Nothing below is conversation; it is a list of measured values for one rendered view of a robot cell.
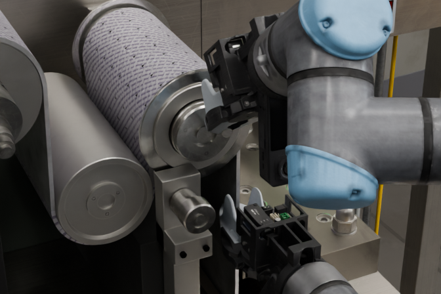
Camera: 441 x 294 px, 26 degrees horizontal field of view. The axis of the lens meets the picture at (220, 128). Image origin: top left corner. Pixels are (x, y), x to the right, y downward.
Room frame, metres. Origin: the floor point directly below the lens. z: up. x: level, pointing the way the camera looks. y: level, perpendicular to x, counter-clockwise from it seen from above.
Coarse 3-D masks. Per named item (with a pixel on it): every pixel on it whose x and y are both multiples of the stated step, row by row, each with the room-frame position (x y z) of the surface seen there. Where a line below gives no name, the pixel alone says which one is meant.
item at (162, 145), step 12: (180, 96) 0.99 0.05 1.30; (192, 96) 1.00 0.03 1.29; (168, 108) 0.98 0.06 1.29; (156, 120) 0.98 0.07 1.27; (168, 120) 0.98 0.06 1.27; (156, 132) 0.97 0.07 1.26; (168, 132) 0.98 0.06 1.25; (156, 144) 0.97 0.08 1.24; (168, 144) 0.98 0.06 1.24; (228, 144) 1.02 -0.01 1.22; (168, 156) 0.98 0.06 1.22; (180, 156) 0.99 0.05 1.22; (216, 156) 1.01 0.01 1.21
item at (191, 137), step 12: (180, 108) 0.99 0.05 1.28; (192, 108) 0.98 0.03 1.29; (204, 108) 0.98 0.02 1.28; (180, 120) 0.97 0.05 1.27; (192, 120) 0.98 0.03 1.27; (204, 120) 0.98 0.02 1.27; (180, 132) 0.97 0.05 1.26; (192, 132) 0.98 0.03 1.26; (204, 132) 0.98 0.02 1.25; (180, 144) 0.97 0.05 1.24; (192, 144) 0.98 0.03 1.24; (204, 144) 0.99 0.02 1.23; (216, 144) 0.99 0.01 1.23; (192, 156) 0.98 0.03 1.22; (204, 156) 0.98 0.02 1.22
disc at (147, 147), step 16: (176, 80) 0.99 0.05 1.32; (192, 80) 1.00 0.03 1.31; (208, 80) 1.01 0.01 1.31; (160, 96) 0.98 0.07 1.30; (144, 112) 0.98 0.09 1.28; (144, 128) 0.97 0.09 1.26; (240, 128) 1.03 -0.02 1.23; (144, 144) 0.97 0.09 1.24; (240, 144) 1.03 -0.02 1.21; (160, 160) 0.98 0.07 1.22; (224, 160) 1.02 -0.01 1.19
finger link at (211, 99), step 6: (204, 84) 0.96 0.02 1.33; (210, 84) 0.96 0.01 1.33; (204, 90) 0.96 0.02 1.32; (210, 90) 0.95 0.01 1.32; (204, 96) 0.96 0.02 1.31; (210, 96) 0.95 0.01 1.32; (216, 96) 0.94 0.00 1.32; (204, 102) 0.97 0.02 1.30; (210, 102) 0.95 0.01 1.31; (216, 102) 0.94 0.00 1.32; (210, 108) 0.95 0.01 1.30; (222, 126) 0.93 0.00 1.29; (216, 132) 0.95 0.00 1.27
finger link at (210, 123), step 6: (216, 108) 0.90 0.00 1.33; (222, 108) 0.90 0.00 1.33; (228, 108) 0.89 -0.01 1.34; (210, 114) 0.90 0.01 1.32; (216, 114) 0.89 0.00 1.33; (222, 114) 0.88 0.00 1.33; (228, 114) 0.88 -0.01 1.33; (210, 120) 0.90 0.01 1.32; (216, 120) 0.89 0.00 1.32; (222, 120) 0.89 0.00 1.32; (210, 126) 0.90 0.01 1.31; (216, 126) 0.91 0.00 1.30
